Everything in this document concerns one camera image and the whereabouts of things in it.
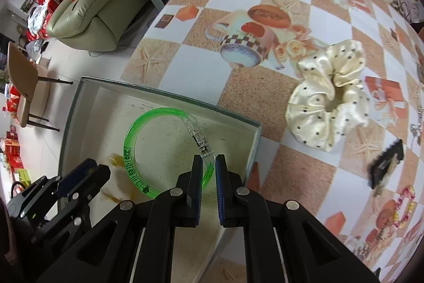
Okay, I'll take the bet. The colourful beaded bracelet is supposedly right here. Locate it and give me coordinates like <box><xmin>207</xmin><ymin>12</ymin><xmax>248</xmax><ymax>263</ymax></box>
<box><xmin>390</xmin><ymin>184</ymin><xmax>417</xmax><ymax>231</ymax></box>

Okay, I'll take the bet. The green leather sofa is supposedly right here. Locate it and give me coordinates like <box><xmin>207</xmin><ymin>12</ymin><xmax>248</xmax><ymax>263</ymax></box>
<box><xmin>47</xmin><ymin>0</ymin><xmax>149</xmax><ymax>53</ymax></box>

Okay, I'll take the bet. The wooden chair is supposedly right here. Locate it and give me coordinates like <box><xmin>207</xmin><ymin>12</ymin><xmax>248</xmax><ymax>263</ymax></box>
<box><xmin>7</xmin><ymin>42</ymin><xmax>73</xmax><ymax>132</ymax></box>

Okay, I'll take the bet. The grey shallow tray box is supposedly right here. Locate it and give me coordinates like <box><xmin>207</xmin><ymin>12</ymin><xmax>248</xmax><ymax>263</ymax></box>
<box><xmin>58</xmin><ymin>77</ymin><xmax>262</xmax><ymax>282</ymax></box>

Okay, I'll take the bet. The checkered patterned tablecloth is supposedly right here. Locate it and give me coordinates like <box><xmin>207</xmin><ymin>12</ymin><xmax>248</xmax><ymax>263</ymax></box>
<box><xmin>122</xmin><ymin>0</ymin><xmax>423</xmax><ymax>282</ymax></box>

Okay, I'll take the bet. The green plastic bangle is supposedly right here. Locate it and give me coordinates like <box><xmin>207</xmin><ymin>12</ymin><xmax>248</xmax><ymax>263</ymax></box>
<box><xmin>123</xmin><ymin>108</ymin><xmax>216</xmax><ymax>199</ymax></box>

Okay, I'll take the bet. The cream polka dot scrunchie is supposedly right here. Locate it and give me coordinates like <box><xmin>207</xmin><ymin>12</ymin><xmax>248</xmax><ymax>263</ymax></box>
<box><xmin>285</xmin><ymin>40</ymin><xmax>370</xmax><ymax>152</ymax></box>

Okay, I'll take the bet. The black hair clip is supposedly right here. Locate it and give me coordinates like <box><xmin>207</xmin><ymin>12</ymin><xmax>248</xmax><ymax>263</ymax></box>
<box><xmin>369</xmin><ymin>139</ymin><xmax>405</xmax><ymax>197</ymax></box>

